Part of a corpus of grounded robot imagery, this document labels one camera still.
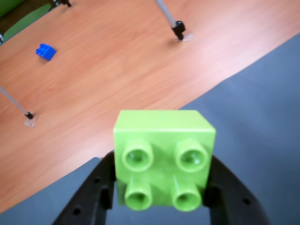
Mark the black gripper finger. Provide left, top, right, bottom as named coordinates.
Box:
left=52, top=151, right=118, bottom=225
left=203, top=156, right=272, bottom=225

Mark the green lego block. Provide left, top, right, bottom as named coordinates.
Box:
left=113, top=109, right=217, bottom=213

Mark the blue lego block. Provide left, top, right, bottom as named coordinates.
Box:
left=35, top=43, right=57, bottom=62

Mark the clear tape patch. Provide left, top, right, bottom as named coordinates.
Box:
left=23, top=113, right=39, bottom=128
left=174, top=34, right=194, bottom=43

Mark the green chair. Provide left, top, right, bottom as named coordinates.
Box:
left=0, top=0, right=53, bottom=45

